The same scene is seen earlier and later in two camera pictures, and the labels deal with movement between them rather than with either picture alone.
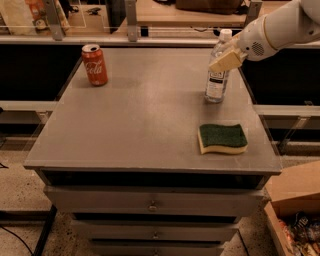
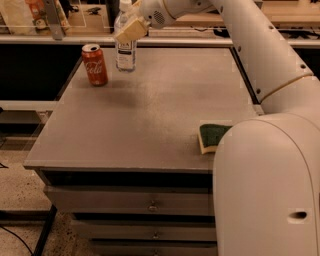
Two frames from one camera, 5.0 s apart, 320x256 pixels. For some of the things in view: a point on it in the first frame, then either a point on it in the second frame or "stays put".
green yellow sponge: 222,138 stays put
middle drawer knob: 155,237 stays put
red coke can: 95,64 stays put
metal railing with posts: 56,34 stays put
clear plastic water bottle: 217,81 -> 126,53
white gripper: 254,40 -> 154,12
